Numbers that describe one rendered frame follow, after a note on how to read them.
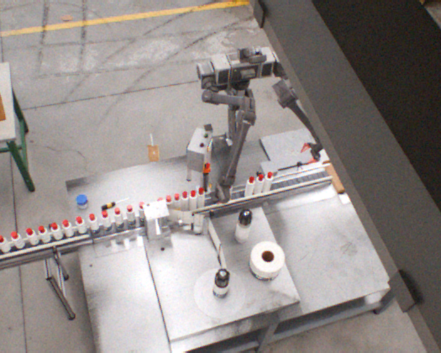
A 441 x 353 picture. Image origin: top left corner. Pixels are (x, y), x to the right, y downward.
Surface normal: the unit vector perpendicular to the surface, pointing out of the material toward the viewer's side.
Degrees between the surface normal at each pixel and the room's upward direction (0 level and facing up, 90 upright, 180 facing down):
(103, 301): 0
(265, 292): 0
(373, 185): 55
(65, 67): 0
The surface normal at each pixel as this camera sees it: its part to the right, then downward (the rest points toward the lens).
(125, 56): 0.07, -0.55
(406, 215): -0.75, -0.15
